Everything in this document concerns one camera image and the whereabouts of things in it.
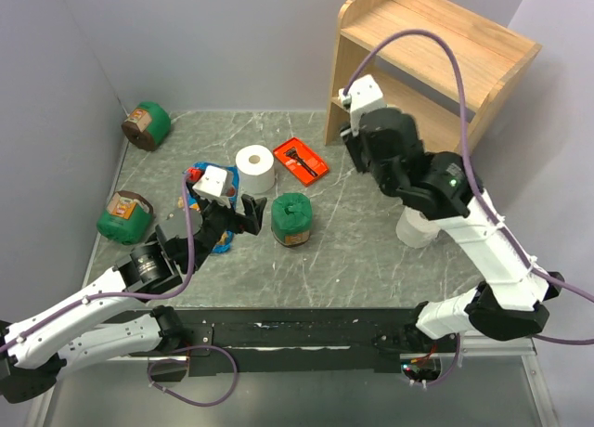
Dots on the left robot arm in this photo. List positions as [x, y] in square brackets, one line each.
[76, 333]

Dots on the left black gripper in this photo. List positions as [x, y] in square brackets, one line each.
[238, 223]

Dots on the orange razor box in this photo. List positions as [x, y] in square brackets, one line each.
[310, 157]

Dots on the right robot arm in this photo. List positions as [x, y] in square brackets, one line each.
[508, 303]

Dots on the blue chips bag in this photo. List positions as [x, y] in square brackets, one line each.
[224, 244]

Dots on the white paper roll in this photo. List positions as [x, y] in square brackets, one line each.
[415, 230]
[255, 164]

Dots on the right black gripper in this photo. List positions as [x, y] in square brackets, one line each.
[353, 145]

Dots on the green roll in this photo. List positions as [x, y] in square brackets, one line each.
[291, 219]
[147, 126]
[126, 218]

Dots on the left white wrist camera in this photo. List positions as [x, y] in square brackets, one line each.
[216, 185]

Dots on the wooden two-tier shelf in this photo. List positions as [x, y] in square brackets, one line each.
[415, 74]

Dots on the black razor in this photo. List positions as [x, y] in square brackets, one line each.
[293, 154]

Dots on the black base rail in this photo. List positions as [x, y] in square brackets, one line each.
[303, 339]

